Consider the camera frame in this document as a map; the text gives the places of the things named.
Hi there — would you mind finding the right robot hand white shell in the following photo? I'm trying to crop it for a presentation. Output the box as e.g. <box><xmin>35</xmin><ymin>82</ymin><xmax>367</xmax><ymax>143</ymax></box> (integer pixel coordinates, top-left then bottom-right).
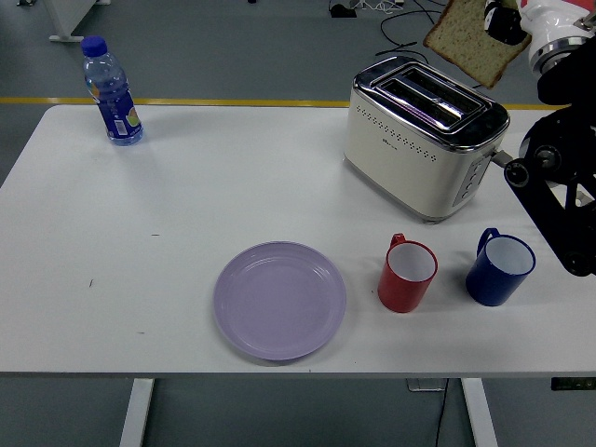
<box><xmin>482</xmin><ymin>0</ymin><xmax>596</xmax><ymax>53</ymax></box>

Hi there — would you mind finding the brown-crusted bread slice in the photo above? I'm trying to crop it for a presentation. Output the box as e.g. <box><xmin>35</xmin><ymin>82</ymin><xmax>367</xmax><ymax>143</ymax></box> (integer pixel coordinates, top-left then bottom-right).
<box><xmin>422</xmin><ymin>0</ymin><xmax>532</xmax><ymax>89</ymax></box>

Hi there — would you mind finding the cream and chrome toaster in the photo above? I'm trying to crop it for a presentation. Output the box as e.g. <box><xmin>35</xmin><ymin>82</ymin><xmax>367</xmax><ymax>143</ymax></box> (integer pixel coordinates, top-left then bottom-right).
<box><xmin>343</xmin><ymin>55</ymin><xmax>511</xmax><ymax>225</ymax></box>

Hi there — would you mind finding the lilac round plate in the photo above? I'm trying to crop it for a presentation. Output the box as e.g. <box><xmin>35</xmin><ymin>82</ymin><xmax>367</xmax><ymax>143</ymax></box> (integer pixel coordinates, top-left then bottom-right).
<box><xmin>213</xmin><ymin>240</ymin><xmax>348</xmax><ymax>362</ymax></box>

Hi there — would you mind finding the blue mug white inside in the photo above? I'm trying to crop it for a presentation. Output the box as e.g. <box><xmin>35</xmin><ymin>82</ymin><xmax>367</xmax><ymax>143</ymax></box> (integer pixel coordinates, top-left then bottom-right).
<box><xmin>465</xmin><ymin>226</ymin><xmax>537</xmax><ymax>307</ymax></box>

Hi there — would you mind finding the red mug white inside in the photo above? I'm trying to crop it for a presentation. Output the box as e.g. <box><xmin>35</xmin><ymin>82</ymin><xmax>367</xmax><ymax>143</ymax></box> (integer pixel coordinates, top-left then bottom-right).
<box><xmin>377</xmin><ymin>232</ymin><xmax>440</xmax><ymax>314</ymax></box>

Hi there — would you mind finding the black table control panel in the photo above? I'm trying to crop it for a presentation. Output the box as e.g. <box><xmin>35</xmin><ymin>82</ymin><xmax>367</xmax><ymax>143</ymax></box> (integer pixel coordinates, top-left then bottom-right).
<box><xmin>551</xmin><ymin>377</ymin><xmax>596</xmax><ymax>391</ymax></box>

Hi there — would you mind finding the white table leg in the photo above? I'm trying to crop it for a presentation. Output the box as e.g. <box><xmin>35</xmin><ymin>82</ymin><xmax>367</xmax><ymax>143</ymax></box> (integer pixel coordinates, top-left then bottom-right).
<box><xmin>460</xmin><ymin>377</ymin><xmax>499</xmax><ymax>447</ymax></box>
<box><xmin>119</xmin><ymin>377</ymin><xmax>156</xmax><ymax>447</ymax></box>

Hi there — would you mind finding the blue-capped water bottle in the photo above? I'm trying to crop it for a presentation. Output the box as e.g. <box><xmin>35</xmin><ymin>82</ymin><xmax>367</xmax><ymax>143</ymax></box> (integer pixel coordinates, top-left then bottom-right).
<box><xmin>80</xmin><ymin>35</ymin><xmax>145</xmax><ymax>147</ymax></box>

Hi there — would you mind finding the long black floor cable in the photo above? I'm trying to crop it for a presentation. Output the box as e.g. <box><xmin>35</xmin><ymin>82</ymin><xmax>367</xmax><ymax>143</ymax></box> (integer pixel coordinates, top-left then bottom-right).
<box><xmin>412</xmin><ymin>0</ymin><xmax>441</xmax><ymax>22</ymax></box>

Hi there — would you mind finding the black toaster power cord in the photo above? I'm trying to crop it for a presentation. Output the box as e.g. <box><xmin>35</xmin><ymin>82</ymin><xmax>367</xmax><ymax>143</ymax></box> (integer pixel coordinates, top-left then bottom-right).
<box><xmin>375</xmin><ymin>11</ymin><xmax>427</xmax><ymax>64</ymax></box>

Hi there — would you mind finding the grey under-table bracket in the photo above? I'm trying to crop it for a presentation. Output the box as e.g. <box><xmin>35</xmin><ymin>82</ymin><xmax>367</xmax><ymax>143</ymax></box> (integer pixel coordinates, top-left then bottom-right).
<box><xmin>406</xmin><ymin>377</ymin><xmax>449</xmax><ymax>393</ymax></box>

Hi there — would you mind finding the thin black hanging cable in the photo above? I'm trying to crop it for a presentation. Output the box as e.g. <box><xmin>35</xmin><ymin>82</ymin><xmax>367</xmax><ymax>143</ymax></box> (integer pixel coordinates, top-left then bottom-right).
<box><xmin>435</xmin><ymin>379</ymin><xmax>451</xmax><ymax>447</ymax></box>

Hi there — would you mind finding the white desk leg frame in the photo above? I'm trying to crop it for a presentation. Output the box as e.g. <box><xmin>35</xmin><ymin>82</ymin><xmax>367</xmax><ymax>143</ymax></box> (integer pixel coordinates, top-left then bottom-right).
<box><xmin>48</xmin><ymin>0</ymin><xmax>112</xmax><ymax>44</ymax></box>

